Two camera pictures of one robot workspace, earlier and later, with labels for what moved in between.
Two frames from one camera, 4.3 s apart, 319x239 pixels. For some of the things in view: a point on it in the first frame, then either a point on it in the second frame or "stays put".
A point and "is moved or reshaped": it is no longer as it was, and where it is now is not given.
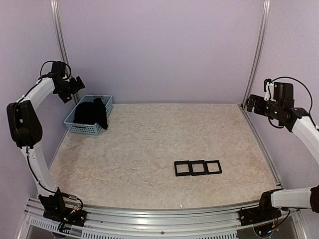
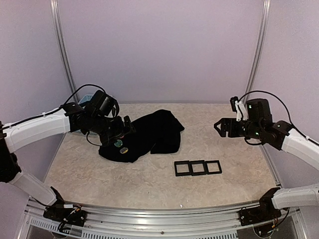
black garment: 90,112 is moved or reshaped
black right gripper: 252,98 → 232,133
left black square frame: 182,163 stays put
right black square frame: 211,162 stays put
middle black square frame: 198,162 stays put
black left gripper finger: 79,83 → 129,127
